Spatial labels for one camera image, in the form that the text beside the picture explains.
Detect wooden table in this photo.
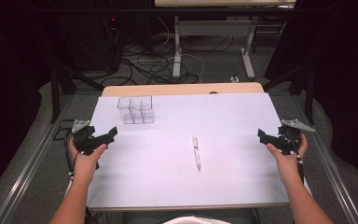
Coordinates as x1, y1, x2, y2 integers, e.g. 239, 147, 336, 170
86, 81, 290, 213

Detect person's right hand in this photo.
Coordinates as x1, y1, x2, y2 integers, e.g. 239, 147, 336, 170
266, 133, 309, 188

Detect white table cover sheet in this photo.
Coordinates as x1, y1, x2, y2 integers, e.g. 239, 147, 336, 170
86, 91, 290, 209

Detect white floor cable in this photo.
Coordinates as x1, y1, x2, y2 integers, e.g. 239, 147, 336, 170
155, 15, 207, 84

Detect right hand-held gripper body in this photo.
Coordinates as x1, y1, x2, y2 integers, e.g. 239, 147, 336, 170
277, 119, 317, 157

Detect white metal frame desk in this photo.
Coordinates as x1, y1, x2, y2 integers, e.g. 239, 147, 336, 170
154, 0, 296, 80

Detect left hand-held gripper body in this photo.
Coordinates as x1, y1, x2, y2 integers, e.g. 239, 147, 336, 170
71, 119, 98, 157

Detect aluminium floor rail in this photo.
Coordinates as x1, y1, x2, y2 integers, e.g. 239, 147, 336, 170
0, 94, 76, 224
291, 94, 358, 224

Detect black metal stand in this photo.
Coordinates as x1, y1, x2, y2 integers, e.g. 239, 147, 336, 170
48, 60, 104, 124
262, 62, 317, 126

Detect black computer tower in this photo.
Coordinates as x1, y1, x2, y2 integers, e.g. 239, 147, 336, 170
57, 13, 123, 73

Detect person's white shirt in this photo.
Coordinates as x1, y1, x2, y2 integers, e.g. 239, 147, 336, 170
162, 216, 231, 224

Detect tangle of black floor cables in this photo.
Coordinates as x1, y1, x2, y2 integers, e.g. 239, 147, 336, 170
100, 34, 235, 87

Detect person's left hand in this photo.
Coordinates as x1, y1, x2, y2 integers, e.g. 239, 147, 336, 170
68, 136, 108, 186

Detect dark curtain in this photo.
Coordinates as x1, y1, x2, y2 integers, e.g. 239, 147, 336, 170
265, 0, 358, 185
0, 0, 60, 204

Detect clear plastic pen organizer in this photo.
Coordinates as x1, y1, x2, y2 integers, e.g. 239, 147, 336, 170
117, 95, 156, 125

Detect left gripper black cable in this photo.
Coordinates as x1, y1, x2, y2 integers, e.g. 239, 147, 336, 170
62, 133, 79, 182

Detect white pen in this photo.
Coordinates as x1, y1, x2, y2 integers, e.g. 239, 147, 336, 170
192, 135, 202, 172

